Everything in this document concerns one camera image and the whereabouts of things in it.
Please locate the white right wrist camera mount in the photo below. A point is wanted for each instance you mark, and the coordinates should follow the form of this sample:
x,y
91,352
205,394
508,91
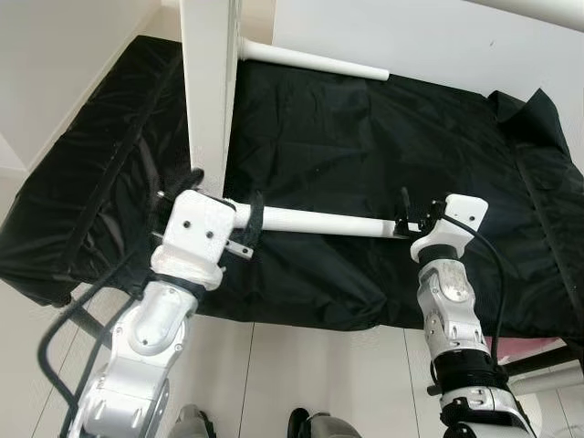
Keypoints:
x,y
461,214

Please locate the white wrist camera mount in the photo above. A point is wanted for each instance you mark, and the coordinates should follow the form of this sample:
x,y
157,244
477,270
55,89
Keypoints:
x,y
461,214
196,228

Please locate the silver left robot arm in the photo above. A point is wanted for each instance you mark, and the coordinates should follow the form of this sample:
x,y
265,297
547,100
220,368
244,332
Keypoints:
x,y
137,356

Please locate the black metal table leg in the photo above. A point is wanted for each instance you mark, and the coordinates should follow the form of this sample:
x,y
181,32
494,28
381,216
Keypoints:
x,y
91,315
547,363

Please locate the grey robot foot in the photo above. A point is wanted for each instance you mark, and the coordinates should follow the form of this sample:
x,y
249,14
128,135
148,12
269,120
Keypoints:
x,y
324,426
192,424

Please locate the white plastic table leg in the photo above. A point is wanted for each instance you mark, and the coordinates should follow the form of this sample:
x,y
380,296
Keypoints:
x,y
319,221
310,62
547,11

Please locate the white plastic table top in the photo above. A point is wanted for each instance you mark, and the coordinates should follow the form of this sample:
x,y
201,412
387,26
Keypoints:
x,y
210,91

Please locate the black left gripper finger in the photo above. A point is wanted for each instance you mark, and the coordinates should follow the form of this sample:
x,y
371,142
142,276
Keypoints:
x,y
185,182
254,219

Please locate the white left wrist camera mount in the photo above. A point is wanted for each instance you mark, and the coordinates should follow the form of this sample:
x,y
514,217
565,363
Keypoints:
x,y
196,228

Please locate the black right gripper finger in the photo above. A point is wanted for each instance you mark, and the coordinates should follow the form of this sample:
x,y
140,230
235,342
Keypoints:
x,y
405,206

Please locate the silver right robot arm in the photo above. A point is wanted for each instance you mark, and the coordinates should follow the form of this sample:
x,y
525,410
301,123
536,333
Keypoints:
x,y
452,310

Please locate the black cloth table cover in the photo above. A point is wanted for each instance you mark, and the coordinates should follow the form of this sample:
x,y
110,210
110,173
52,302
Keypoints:
x,y
365,146

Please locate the grey robot left foot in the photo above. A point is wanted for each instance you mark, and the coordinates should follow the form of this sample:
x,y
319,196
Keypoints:
x,y
192,424

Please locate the pink soft object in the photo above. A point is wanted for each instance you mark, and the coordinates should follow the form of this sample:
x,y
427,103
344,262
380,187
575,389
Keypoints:
x,y
529,347

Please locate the grey robot right foot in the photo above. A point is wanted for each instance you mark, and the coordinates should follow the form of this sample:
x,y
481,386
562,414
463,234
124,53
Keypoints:
x,y
324,426

